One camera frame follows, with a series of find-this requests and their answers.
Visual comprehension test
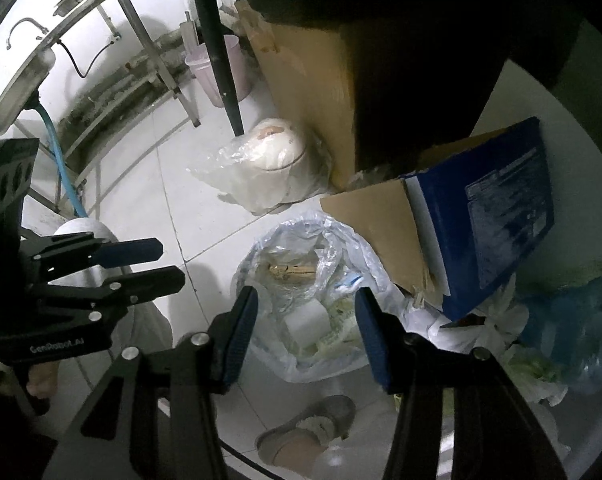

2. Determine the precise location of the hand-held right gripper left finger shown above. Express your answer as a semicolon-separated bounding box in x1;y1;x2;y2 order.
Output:
41;285;260;480

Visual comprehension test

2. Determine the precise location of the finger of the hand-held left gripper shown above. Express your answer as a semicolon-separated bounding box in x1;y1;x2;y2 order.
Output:
29;232;165;282
35;265;187;312

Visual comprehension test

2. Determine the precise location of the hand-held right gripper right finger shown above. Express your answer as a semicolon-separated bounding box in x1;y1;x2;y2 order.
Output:
354;287;570;480

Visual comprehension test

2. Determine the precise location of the gold wrapper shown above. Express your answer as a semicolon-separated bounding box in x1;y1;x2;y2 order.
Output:
268;259;317;284

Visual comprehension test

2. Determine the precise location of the translucent trash bag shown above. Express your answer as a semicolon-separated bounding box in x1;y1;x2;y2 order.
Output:
230;209;412;384

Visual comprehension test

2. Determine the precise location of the person's left hand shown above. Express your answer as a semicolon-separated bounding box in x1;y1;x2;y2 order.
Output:
25;362;60;397

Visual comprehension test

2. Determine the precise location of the white plastic bag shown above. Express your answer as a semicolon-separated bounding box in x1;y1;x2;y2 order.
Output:
405;284;532;356

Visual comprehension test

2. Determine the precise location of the grey slipper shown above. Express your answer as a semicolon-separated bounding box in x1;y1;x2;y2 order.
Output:
254;393;357;469

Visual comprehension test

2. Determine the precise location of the brown cardboard flap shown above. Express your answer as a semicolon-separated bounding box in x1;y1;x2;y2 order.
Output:
319;177;450;296

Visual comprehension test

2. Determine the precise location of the person's ankle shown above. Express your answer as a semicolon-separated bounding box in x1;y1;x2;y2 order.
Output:
275;442;332;479

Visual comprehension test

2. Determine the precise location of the blue box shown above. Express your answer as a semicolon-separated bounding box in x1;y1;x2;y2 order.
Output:
400;116;555;324

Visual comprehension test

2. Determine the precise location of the bag of green vegetables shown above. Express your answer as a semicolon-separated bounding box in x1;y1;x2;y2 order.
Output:
500;344;570;407

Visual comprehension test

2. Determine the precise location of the white rice cooker in bag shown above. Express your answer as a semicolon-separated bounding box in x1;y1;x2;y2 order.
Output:
186;117;332;216

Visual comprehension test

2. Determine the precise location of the chrome faucet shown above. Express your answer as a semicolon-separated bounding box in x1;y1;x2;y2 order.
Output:
8;17;50;51

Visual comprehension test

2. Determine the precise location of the pink plastic bin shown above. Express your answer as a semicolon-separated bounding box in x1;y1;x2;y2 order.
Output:
185;34;252;108

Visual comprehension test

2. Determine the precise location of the blue plastic bag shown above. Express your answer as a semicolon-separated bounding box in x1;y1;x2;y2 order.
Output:
518;274;602;396

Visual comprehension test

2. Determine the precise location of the stainless steel sink stand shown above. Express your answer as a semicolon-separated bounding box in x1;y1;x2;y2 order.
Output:
0;0;202;212

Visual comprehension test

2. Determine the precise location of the black table leg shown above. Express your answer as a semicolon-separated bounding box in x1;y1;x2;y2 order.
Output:
188;0;247;137

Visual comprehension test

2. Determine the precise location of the grey metal rod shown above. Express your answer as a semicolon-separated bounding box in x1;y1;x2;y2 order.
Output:
181;10;200;59

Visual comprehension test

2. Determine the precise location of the brown cardboard box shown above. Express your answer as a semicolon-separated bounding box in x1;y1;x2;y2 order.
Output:
233;0;362;191

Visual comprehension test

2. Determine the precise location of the teal drain hose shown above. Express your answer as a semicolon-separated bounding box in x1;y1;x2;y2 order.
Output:
30;99;90;219

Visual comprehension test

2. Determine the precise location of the thin black hose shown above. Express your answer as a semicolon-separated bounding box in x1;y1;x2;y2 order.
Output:
58;34;122;79

